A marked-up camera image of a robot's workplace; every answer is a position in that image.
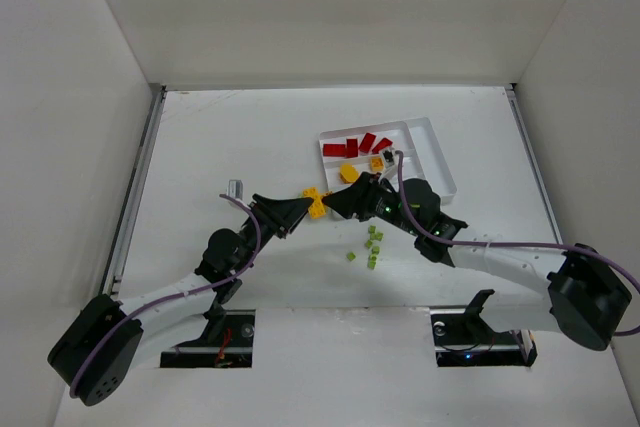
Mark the yellow rounded lego piece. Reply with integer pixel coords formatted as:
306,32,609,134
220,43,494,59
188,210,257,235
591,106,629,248
339,163,360,184

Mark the yellow and red lego stack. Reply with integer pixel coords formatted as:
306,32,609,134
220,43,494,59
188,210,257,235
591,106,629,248
301,187,331,220

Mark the small yellow lego brick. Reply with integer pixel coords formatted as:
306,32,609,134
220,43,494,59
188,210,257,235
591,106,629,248
369,157,385,172

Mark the red curved lego piece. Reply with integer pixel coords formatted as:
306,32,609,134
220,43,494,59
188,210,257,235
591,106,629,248
358,132,376,154

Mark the red rounded lego brick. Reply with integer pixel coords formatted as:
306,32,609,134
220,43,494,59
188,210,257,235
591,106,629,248
371,137,393,154

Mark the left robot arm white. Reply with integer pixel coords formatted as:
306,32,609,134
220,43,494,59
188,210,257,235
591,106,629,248
47,195,313,406

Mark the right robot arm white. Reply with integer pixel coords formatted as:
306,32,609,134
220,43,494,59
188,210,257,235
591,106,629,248
323,173,632,351

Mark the white divided tray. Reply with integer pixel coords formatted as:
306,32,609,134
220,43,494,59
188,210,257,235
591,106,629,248
314,116,459,208

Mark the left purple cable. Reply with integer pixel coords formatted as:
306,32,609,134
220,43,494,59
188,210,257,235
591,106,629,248
68,193,265,400

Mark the purple cable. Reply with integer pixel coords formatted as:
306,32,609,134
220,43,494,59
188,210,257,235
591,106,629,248
394,149,640,337
68,193,265,400

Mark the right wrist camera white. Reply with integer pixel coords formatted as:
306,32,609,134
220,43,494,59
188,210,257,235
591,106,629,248
379,147,396,169

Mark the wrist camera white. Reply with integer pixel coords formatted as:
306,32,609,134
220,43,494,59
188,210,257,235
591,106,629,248
226,179,244,200
379,147,396,169

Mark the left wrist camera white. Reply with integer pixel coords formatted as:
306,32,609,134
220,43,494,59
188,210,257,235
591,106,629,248
226,179,244,200

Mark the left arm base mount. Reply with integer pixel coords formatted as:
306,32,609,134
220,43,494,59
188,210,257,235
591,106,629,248
159,307,256,369

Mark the left aluminium rail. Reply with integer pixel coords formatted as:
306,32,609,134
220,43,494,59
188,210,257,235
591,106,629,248
94,84,167,296

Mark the aluminium rail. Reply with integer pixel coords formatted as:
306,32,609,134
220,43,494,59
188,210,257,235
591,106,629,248
505,84,563,244
94,84,167,296

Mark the right aluminium rail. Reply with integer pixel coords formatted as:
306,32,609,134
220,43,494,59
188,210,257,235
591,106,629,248
505,84,563,244

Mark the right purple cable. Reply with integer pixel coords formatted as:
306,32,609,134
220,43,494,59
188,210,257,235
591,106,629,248
394,149,640,337

